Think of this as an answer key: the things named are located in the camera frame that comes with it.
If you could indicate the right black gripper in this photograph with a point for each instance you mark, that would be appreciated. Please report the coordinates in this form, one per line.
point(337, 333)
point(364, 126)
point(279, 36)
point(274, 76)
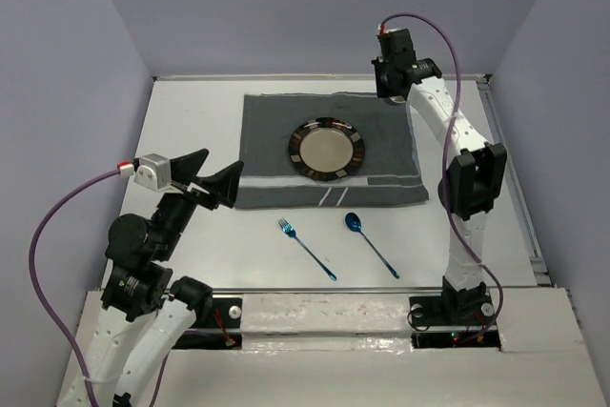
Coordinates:
point(382, 90)

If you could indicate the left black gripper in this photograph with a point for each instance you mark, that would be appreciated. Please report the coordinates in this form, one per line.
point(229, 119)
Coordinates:
point(224, 184)

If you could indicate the grey striped cloth placemat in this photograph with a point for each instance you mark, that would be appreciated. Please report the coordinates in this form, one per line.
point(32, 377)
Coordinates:
point(389, 176)

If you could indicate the blue metal fork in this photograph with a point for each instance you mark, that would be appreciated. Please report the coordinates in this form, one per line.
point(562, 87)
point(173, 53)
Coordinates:
point(290, 231)

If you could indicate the dark rimmed dinner plate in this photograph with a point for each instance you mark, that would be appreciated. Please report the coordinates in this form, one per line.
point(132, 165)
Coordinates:
point(326, 149)

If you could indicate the blue metal spoon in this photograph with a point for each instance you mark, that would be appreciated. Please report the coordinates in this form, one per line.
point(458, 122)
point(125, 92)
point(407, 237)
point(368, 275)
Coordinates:
point(354, 224)

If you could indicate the purple ceramic mug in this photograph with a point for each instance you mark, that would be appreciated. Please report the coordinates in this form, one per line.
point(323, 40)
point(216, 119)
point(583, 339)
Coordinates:
point(397, 100)

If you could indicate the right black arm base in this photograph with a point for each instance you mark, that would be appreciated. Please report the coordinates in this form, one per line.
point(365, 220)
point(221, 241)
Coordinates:
point(433, 327)

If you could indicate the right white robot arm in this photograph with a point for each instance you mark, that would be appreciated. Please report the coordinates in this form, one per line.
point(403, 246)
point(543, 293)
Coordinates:
point(472, 175)

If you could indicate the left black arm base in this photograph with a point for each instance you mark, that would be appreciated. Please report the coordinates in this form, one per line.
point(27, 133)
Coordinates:
point(219, 330)

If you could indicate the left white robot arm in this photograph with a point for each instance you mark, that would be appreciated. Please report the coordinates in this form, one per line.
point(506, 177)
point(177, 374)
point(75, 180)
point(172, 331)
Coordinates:
point(143, 311)

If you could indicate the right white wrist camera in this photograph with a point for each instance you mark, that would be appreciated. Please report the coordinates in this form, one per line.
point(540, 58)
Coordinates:
point(382, 29)

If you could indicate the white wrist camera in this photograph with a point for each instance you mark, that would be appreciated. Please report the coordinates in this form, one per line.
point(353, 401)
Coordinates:
point(382, 29)
point(151, 171)

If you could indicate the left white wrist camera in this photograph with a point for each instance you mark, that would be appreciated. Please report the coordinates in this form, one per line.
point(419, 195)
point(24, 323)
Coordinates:
point(151, 171)

